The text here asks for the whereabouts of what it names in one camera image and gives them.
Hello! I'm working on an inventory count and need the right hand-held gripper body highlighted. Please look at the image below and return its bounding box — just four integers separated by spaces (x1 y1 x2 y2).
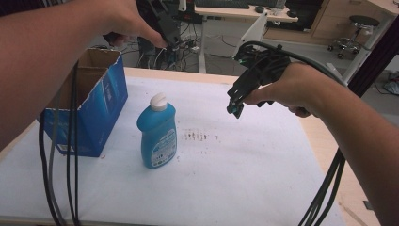
233 41 291 87

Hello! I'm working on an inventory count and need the blue cardboard box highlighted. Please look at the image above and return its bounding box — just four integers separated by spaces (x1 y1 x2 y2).
40 47 129 158

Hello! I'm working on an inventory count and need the blue detergent bottle white cap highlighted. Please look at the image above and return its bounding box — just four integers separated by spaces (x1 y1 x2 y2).
136 91 178 170

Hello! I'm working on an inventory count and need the white standing desk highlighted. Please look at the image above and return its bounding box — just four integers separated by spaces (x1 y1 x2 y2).
193 4 299 74

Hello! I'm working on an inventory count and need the black round stool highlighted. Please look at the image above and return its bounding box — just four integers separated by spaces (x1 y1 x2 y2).
327 14 381 60

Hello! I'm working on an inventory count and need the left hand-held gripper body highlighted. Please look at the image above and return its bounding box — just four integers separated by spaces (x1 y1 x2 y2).
136 0 183 50

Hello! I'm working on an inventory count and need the black keyboard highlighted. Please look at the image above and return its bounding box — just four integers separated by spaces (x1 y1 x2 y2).
194 0 251 9

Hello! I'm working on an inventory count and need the tangle of floor cables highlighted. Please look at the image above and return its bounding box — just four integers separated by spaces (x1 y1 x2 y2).
122 29 201 71

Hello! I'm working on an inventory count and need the wooden cabinet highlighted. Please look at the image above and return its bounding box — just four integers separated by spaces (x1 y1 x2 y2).
311 0 399 45

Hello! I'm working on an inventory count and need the black metal frame post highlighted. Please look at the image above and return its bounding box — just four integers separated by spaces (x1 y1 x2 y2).
347 15 399 98

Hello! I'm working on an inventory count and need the white table mat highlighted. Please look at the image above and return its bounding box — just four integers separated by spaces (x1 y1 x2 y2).
0 75 347 226

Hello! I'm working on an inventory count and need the thick black cable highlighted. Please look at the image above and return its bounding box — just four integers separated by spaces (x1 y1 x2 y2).
241 40 348 226

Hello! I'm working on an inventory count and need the person's right hand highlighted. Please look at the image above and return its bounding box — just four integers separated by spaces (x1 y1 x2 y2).
243 61 325 119

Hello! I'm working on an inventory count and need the person's left hand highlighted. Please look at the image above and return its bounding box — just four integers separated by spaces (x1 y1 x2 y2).
92 0 168 49

